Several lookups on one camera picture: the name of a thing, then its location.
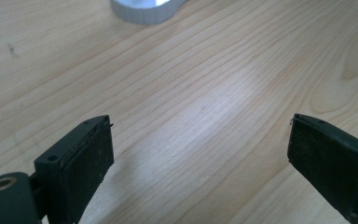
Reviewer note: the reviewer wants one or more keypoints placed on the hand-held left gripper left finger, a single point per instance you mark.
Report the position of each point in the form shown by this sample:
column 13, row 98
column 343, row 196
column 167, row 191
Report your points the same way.
column 74, row 168

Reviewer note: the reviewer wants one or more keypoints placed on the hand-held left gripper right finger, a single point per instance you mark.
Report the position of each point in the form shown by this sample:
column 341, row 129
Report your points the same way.
column 332, row 168

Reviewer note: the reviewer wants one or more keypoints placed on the white stand with pole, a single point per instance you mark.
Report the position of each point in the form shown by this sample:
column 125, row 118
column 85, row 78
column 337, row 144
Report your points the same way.
column 146, row 11

